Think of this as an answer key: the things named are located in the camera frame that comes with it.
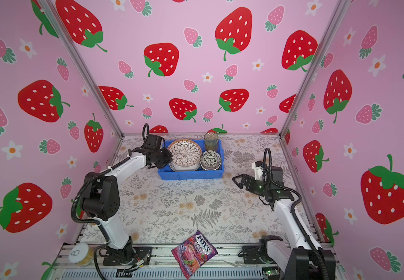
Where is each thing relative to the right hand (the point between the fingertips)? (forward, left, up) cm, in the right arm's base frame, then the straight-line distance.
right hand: (239, 180), depth 81 cm
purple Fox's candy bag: (-30, +18, -13) cm, 37 cm away
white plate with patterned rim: (+10, +30, -9) cm, 34 cm away
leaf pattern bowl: (+17, +16, -6) cm, 24 cm away
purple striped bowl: (+9, +15, -6) cm, 18 cm away
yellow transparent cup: (+27, +16, -4) cm, 32 cm away
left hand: (+13, +35, -2) cm, 38 cm away
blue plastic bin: (+6, +39, -9) cm, 40 cm away
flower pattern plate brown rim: (+19, +31, -6) cm, 37 cm away
